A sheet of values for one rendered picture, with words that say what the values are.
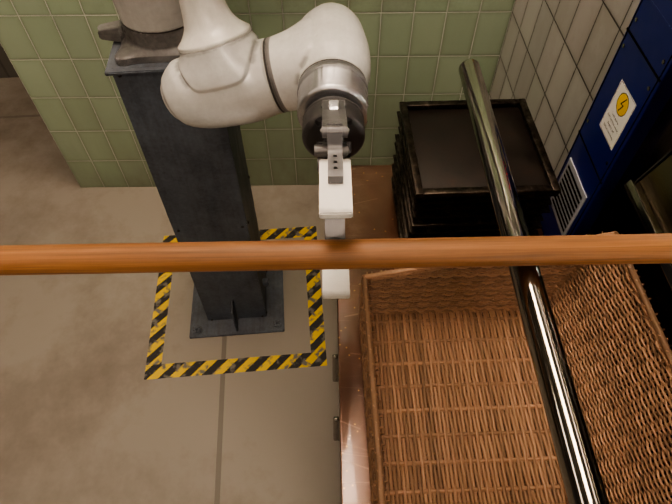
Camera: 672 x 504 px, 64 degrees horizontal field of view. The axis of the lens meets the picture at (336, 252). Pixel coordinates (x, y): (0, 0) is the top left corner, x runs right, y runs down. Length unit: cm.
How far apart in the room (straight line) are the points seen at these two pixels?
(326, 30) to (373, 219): 71
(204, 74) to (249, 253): 30
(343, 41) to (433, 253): 32
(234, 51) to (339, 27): 14
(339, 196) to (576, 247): 24
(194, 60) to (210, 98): 5
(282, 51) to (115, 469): 136
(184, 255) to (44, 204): 195
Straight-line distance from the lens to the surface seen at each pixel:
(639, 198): 104
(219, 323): 188
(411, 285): 111
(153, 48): 116
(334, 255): 52
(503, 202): 63
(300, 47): 72
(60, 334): 206
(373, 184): 144
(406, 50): 186
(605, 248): 58
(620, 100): 114
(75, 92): 212
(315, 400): 174
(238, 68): 74
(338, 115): 55
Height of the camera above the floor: 162
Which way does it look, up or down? 53 degrees down
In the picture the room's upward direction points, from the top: straight up
